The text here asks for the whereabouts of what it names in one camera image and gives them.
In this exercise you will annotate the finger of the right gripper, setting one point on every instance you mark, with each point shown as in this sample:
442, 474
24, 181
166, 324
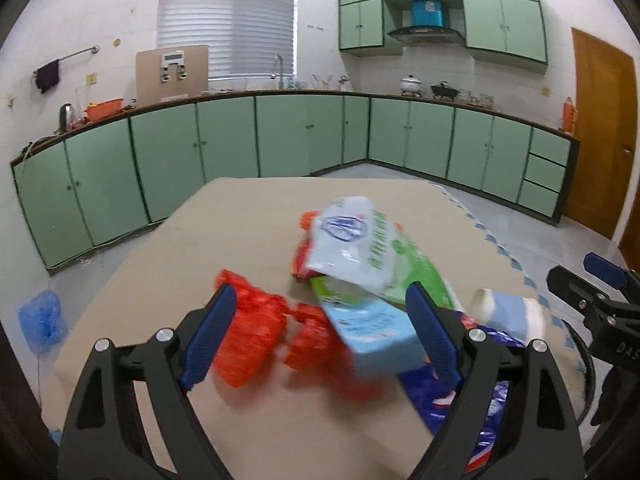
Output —
586, 299
605, 270

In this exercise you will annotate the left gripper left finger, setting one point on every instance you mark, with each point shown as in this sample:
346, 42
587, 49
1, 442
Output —
103, 435

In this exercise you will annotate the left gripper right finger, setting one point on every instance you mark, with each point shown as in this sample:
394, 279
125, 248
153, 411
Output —
538, 436

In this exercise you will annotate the blue snack bag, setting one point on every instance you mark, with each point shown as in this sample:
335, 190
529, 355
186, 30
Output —
453, 392

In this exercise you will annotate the blue milk carton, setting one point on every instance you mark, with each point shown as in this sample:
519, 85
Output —
379, 336

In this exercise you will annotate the red plastic bag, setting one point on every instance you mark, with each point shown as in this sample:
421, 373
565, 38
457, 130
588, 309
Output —
265, 323

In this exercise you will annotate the white green plastic bag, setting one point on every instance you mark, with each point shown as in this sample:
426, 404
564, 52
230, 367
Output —
356, 253

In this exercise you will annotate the orange foam fruit net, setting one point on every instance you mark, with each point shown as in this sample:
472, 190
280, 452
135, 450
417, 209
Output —
299, 268

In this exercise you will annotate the green lower kitchen cabinets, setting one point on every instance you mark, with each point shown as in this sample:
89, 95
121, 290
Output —
86, 189

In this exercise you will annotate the brown wooden door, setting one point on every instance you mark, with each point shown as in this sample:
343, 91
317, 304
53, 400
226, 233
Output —
606, 128
630, 243

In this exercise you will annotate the beige tablecloth with scalloped edge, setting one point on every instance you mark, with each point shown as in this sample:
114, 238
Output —
282, 425

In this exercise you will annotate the orange thermos flask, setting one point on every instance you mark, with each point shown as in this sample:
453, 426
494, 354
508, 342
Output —
569, 116

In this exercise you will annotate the black wok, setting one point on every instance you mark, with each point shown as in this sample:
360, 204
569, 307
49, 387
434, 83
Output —
443, 91

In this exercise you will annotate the white cooking pot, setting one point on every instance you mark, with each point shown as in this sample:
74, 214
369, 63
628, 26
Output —
410, 86

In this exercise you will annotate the black range hood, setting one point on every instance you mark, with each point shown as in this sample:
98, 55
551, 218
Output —
413, 36

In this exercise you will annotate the steel electric kettle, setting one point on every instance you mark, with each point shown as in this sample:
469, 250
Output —
66, 117

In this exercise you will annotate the orange plastic basin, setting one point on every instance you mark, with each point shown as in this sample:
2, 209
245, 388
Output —
95, 112

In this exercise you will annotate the cardboard box on counter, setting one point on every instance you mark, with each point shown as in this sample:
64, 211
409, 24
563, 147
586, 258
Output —
169, 74

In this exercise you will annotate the window with white blinds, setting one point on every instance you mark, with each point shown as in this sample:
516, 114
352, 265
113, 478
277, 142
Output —
243, 36

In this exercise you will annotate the green upper wall cabinets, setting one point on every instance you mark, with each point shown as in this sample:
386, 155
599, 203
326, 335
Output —
510, 32

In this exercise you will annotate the dark towel on rail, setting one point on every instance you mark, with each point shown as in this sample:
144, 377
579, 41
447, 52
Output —
48, 76

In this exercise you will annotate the chrome towel rail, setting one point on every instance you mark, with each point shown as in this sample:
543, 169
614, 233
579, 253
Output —
91, 50

